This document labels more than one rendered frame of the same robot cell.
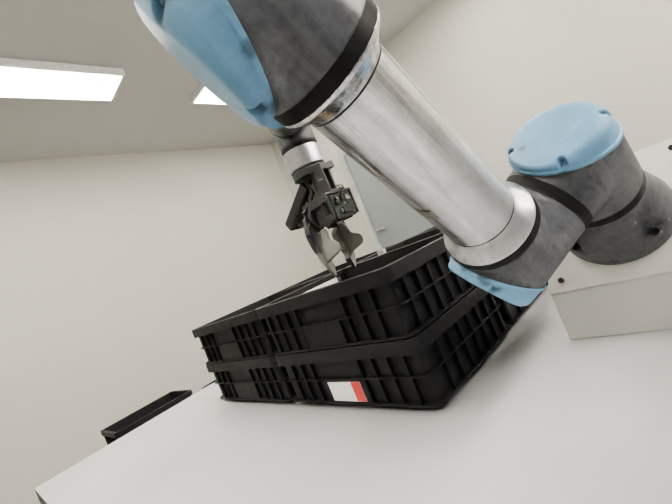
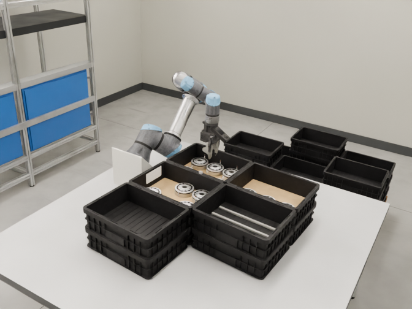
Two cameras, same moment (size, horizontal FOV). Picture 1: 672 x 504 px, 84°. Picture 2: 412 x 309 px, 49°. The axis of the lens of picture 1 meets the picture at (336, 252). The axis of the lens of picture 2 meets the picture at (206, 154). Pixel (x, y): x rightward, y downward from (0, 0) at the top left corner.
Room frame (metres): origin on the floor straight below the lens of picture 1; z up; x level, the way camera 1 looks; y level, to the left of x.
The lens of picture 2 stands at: (2.94, -0.57, 2.09)
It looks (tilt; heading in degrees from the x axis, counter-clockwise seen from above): 27 degrees down; 166
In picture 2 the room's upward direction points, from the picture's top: 3 degrees clockwise
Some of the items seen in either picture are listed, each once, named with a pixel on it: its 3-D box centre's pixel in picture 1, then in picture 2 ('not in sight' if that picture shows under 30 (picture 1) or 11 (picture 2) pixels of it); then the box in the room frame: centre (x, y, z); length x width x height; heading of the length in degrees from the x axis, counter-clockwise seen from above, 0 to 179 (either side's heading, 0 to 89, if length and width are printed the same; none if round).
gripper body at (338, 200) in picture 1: (323, 197); (210, 131); (0.74, -0.02, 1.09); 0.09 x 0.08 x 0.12; 44
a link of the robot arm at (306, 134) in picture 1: (289, 124); (213, 104); (0.74, -0.01, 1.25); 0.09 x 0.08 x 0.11; 175
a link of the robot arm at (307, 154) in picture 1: (306, 161); (211, 118); (0.75, -0.01, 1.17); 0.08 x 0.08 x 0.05
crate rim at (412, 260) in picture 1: (358, 273); (209, 162); (0.78, -0.03, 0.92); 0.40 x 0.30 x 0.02; 43
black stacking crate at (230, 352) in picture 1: (271, 321); (271, 194); (1.08, 0.25, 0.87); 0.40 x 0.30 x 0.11; 43
